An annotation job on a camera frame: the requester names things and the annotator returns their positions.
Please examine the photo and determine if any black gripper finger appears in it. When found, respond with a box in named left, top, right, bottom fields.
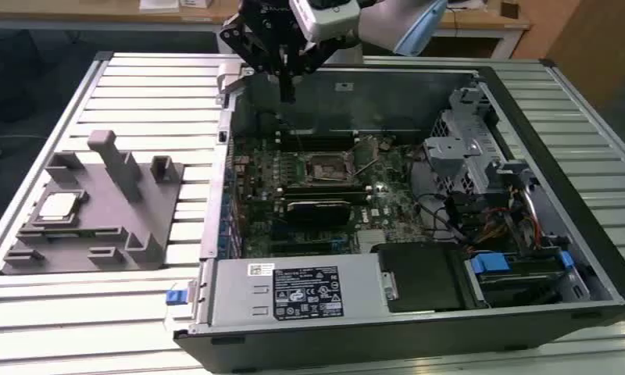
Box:
left=217, top=14, right=289, bottom=103
left=286, top=37, right=340, bottom=104

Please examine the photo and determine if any metal socket cover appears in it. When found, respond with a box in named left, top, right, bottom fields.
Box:
left=349, top=134, right=385, bottom=176

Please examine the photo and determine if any thin wire locking lever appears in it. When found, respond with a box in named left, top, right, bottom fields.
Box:
left=312, top=173, right=360, bottom=183

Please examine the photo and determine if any silver CPU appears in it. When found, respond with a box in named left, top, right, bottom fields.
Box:
left=37, top=192, right=80, bottom=223

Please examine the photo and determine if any CPU socket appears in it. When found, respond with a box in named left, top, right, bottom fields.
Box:
left=300, top=150, right=360, bottom=185

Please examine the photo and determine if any wooden desk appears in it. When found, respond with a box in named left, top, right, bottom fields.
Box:
left=0, top=0, right=533, bottom=54

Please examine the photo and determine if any white paper stack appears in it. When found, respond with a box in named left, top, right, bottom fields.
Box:
left=137, top=0, right=181, bottom=11

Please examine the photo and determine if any black RAM slot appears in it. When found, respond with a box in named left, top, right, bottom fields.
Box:
left=274, top=139, right=360, bottom=146
left=274, top=134, right=360, bottom=141
left=274, top=130, right=360, bottom=137

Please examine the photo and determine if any silver drive cage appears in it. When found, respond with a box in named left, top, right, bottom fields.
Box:
left=421, top=87, right=509, bottom=198

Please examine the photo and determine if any green motherboard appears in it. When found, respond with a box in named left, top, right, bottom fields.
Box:
left=226, top=130, right=452, bottom=262

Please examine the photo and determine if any black graphics card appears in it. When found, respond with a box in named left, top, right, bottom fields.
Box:
left=282, top=198, right=353, bottom=228

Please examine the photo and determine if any silver chipset heat sink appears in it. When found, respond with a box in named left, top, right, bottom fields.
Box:
left=356, top=229, right=388, bottom=250

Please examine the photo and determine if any black expansion slot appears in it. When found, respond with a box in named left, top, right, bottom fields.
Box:
left=268, top=241, right=336, bottom=255

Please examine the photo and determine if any grey parts rack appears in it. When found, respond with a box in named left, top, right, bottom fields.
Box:
left=0, top=130, right=188, bottom=277

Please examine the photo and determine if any wooden cabinet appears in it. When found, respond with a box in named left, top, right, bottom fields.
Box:
left=513, top=0, right=625, bottom=113

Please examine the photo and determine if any hard disk in blue carrier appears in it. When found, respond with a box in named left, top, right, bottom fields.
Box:
left=465, top=252, right=577, bottom=309

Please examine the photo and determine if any silver power supply unit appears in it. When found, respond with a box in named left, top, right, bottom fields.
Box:
left=206, top=255, right=385, bottom=328

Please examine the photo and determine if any blue case latch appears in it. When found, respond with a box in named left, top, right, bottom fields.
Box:
left=165, top=287, right=189, bottom=308

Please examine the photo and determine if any black PC case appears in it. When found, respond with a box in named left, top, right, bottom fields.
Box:
left=164, top=58, right=625, bottom=375

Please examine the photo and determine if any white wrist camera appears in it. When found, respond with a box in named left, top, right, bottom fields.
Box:
left=289, top=0, right=365, bottom=43

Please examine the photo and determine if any coloured wire bundle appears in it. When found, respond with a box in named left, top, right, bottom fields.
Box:
left=465, top=205, right=546, bottom=252

